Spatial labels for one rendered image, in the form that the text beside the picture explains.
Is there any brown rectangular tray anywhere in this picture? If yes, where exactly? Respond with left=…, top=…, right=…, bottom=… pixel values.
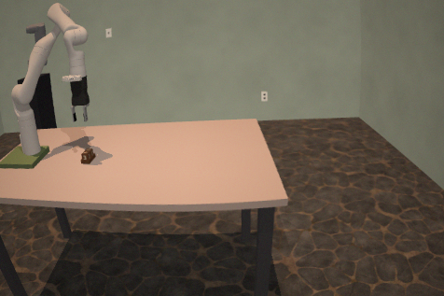
left=81, top=153, right=96, bottom=164

